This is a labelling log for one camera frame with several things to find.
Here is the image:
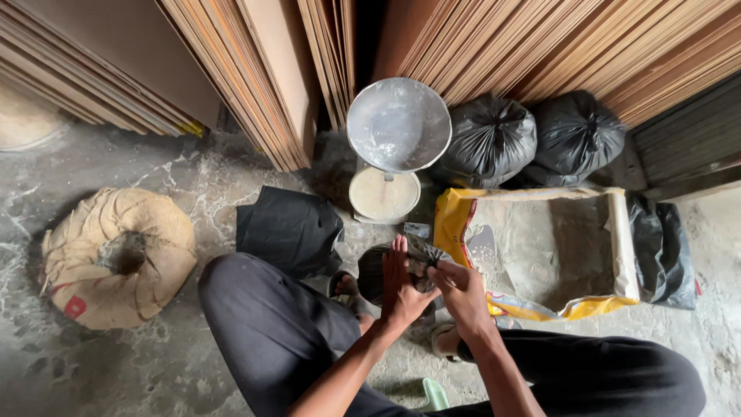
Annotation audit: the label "metal scoop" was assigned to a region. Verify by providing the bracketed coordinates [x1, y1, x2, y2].
[466, 224, 497, 273]

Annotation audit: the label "person's left sandalled foot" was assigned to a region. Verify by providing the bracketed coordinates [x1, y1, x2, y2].
[328, 270, 378, 336]

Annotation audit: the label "small black plastic bag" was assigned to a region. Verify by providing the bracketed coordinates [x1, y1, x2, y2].
[357, 234, 456, 309]

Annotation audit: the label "stack of plywood sheets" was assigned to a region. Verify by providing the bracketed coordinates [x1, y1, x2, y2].
[373, 0, 741, 129]
[156, 0, 320, 173]
[0, 0, 222, 139]
[298, 0, 357, 132]

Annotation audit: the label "pile of flat black bags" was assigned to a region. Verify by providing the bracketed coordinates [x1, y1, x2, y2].
[235, 185, 346, 280]

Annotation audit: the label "person's right hand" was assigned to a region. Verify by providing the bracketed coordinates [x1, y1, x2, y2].
[426, 260, 494, 341]

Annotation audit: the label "person's black trousers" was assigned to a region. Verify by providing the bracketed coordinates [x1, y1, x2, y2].
[197, 253, 707, 417]

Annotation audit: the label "person's left hand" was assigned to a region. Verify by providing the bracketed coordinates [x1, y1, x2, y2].
[379, 234, 442, 332]

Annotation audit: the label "white dial weighing scale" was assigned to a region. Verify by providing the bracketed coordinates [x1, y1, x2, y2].
[348, 164, 422, 225]

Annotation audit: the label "crumpled empty black plastic bag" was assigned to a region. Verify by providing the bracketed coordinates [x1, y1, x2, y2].
[629, 195, 699, 311]

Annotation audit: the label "person's right sandalled foot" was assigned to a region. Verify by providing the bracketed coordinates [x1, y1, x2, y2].
[430, 322, 471, 364]

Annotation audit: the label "person's sandalled foot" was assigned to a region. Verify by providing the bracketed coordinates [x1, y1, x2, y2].
[328, 270, 378, 336]
[430, 322, 471, 364]

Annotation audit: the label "round metal scale pan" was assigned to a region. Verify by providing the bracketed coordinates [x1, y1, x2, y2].
[346, 77, 453, 174]

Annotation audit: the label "yellow sack of grey powder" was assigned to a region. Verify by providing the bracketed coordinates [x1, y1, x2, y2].
[433, 186, 641, 322]

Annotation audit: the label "white woven sack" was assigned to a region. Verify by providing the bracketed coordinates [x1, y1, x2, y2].
[0, 81, 71, 153]

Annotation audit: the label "large tied black plastic bag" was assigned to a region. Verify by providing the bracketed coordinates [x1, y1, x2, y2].
[509, 90, 627, 188]
[430, 93, 538, 190]

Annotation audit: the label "rolled-down burlap sack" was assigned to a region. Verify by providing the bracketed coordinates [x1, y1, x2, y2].
[39, 187, 199, 331]

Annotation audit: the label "stack of dark boards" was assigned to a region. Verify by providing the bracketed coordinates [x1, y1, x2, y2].
[630, 72, 741, 202]

